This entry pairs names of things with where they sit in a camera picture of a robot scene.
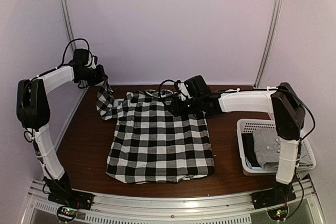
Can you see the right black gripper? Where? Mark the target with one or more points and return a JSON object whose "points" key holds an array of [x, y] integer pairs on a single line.
{"points": [[178, 109]]}

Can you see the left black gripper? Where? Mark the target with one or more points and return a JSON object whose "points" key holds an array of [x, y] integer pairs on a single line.
{"points": [[101, 76]]}

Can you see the black white plaid shirt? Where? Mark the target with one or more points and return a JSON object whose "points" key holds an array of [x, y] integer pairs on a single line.
{"points": [[150, 144]]}

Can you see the white plastic laundry basket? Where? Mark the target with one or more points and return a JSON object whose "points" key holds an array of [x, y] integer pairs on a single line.
{"points": [[248, 126]]}

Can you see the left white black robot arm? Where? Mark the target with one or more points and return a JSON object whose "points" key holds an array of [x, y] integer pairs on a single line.
{"points": [[33, 111]]}

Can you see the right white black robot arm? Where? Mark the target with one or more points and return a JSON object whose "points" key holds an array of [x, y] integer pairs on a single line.
{"points": [[194, 96]]}

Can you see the black folded shirt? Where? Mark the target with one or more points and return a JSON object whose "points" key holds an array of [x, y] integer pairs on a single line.
{"points": [[248, 146]]}

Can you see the grey button shirt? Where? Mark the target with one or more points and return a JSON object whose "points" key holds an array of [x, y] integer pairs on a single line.
{"points": [[267, 148]]}

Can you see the left circuit board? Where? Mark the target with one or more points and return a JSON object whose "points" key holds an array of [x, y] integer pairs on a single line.
{"points": [[66, 214]]}

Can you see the circuit board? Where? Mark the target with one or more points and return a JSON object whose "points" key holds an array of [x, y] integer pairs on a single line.
{"points": [[66, 214], [278, 214]]}

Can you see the right circuit board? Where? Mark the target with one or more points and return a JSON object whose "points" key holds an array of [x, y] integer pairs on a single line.
{"points": [[278, 214]]}

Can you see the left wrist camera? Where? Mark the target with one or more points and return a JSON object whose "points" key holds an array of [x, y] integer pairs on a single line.
{"points": [[92, 64]]}

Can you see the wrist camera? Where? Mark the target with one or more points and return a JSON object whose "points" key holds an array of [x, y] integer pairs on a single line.
{"points": [[92, 64], [182, 89]]}

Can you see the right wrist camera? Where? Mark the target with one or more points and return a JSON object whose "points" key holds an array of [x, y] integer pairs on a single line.
{"points": [[182, 89]]}

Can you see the front aluminium rail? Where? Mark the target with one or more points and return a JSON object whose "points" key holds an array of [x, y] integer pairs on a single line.
{"points": [[233, 208]]}

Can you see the left aluminium frame post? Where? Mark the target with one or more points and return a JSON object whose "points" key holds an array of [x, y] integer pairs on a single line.
{"points": [[66, 18]]}

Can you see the aluminium frame post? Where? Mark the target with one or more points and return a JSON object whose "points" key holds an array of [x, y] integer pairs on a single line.
{"points": [[66, 18], [276, 10]]}

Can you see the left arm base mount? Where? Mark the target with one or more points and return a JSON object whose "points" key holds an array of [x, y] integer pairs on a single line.
{"points": [[73, 198]]}

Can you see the right aluminium frame post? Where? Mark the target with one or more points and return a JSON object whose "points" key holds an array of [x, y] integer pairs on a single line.
{"points": [[276, 10]]}

